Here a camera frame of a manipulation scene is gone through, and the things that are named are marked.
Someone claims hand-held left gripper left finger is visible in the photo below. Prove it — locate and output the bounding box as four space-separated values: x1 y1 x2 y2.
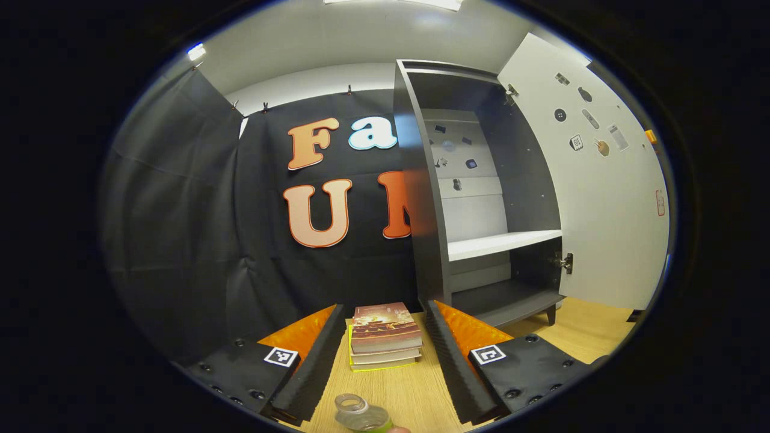
182 303 346 423

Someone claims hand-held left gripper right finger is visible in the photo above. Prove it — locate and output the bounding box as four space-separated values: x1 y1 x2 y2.
426 299 594 425

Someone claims black backdrop cloth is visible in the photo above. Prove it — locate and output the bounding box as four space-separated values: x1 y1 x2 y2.
99 65 425 364

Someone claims green label bottle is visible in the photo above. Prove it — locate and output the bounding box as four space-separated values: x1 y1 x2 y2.
334 393 413 433

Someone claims white cabinet door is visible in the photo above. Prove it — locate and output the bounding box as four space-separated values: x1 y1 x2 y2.
497 33 670 310

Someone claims white cabinet shelf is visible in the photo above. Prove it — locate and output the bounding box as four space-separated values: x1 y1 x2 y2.
447 230 563 262

